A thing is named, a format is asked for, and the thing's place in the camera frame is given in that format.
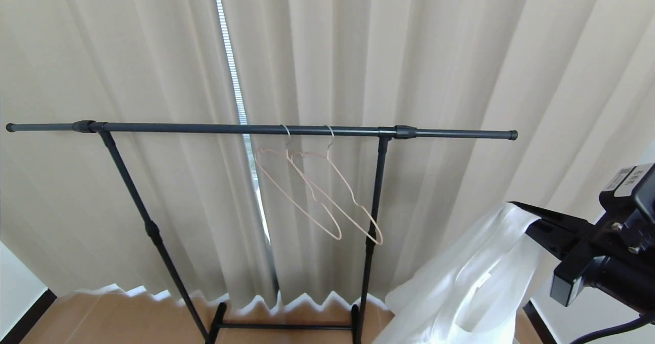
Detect black cable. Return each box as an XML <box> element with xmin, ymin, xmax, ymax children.
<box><xmin>570</xmin><ymin>313</ymin><xmax>655</xmax><ymax>344</ymax></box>

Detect white printed shirt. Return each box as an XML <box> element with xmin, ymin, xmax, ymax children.
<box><xmin>373</xmin><ymin>202</ymin><xmax>547</xmax><ymax>344</ymax></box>

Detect pink clothes hanger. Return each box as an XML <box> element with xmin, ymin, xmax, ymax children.
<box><xmin>290</xmin><ymin>125</ymin><xmax>383</xmax><ymax>246</ymax></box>
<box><xmin>254</xmin><ymin>125</ymin><xmax>342</xmax><ymax>241</ymax></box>

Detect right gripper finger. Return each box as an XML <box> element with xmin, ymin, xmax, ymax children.
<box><xmin>509</xmin><ymin>201</ymin><xmax>598</xmax><ymax>262</ymax></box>

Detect black clothes rack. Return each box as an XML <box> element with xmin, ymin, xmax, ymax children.
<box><xmin>5</xmin><ymin>120</ymin><xmax>518</xmax><ymax>344</ymax></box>

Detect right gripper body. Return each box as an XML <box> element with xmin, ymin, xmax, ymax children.
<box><xmin>550</xmin><ymin>253</ymin><xmax>655</xmax><ymax>315</ymax></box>

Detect beige curtain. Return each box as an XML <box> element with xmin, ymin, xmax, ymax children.
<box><xmin>0</xmin><ymin>0</ymin><xmax>655</xmax><ymax>309</ymax></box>

